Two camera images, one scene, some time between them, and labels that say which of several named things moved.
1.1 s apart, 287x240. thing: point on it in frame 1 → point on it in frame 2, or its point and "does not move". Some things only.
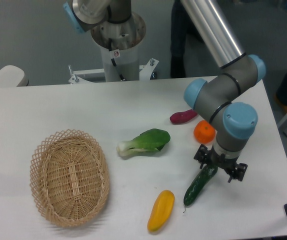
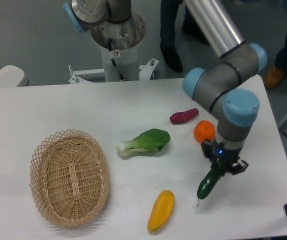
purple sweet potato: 179,117 does not move
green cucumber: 200,182 → 215,174
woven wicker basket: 69,177 does not move
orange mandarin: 204,132 does not move
